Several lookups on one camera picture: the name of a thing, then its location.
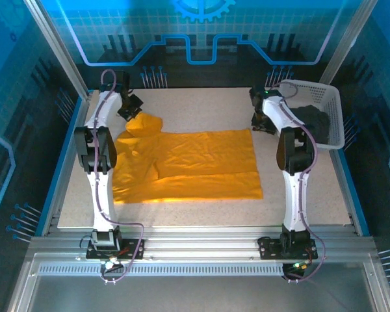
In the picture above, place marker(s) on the white perforated plastic basket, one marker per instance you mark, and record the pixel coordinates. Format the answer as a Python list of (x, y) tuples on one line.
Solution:
[(333, 107)]

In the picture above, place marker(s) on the aluminium mounting rail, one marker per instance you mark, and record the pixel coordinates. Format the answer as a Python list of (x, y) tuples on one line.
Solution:
[(198, 240)]

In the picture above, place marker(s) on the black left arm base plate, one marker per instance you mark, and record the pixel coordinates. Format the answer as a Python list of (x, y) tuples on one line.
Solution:
[(133, 250)]

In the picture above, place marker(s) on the aluminium frame post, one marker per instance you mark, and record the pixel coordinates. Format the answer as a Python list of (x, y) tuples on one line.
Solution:
[(352, 32), (50, 32)]

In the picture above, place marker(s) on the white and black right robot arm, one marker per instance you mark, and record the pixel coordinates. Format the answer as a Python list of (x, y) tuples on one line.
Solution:
[(294, 201)]

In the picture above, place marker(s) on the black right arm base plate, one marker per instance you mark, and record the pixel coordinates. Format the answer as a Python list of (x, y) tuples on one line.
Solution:
[(269, 248)]

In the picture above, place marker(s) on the grey metal base frame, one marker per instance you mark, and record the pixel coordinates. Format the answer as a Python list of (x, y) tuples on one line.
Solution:
[(198, 292)]

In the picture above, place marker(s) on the yellow t-shirt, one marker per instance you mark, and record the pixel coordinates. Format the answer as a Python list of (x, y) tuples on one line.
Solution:
[(195, 165)]

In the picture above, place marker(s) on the black t-shirt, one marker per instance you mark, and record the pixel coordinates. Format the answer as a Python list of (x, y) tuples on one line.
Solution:
[(315, 123)]

